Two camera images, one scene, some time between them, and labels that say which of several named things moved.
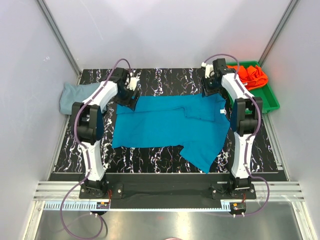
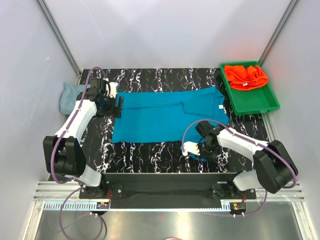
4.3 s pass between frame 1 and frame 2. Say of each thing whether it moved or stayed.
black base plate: stayed
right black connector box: stayed
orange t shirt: stayed
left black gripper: moved
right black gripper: moved
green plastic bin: stayed
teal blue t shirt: moved
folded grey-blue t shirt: stayed
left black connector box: stayed
